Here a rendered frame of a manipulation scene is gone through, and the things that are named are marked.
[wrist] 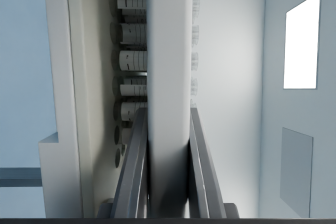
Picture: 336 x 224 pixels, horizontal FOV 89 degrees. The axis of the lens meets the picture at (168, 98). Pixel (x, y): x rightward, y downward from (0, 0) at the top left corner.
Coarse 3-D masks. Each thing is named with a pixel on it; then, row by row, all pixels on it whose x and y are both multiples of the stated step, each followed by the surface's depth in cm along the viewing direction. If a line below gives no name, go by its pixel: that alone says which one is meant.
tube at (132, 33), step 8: (112, 24) 11; (120, 24) 11; (128, 24) 11; (136, 24) 11; (144, 24) 11; (112, 32) 11; (120, 32) 11; (128, 32) 11; (136, 32) 11; (144, 32) 11; (192, 32) 11; (112, 40) 11; (120, 40) 11; (128, 40) 11; (136, 40) 11; (144, 40) 11; (192, 40) 11
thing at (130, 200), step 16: (144, 112) 10; (144, 128) 9; (128, 144) 8; (144, 144) 8; (128, 160) 7; (144, 160) 7; (128, 176) 6; (144, 176) 7; (128, 192) 6; (144, 192) 7; (112, 208) 6; (128, 208) 6; (144, 208) 7
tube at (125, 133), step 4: (116, 128) 12; (120, 128) 12; (124, 128) 12; (128, 128) 12; (116, 132) 12; (120, 132) 12; (124, 132) 12; (128, 132) 12; (116, 136) 12; (120, 136) 12; (124, 136) 12; (128, 136) 12; (116, 140) 12; (120, 140) 12; (124, 140) 12
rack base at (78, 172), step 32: (64, 0) 7; (96, 0) 9; (64, 32) 7; (96, 32) 9; (64, 64) 7; (96, 64) 9; (64, 96) 8; (96, 96) 9; (64, 128) 8; (96, 128) 9; (64, 160) 8; (96, 160) 9; (64, 192) 8; (96, 192) 9
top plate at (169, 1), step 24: (168, 0) 7; (168, 24) 7; (168, 48) 7; (168, 72) 7; (168, 96) 8; (168, 120) 8; (168, 144) 8; (168, 168) 8; (168, 192) 8; (168, 216) 8
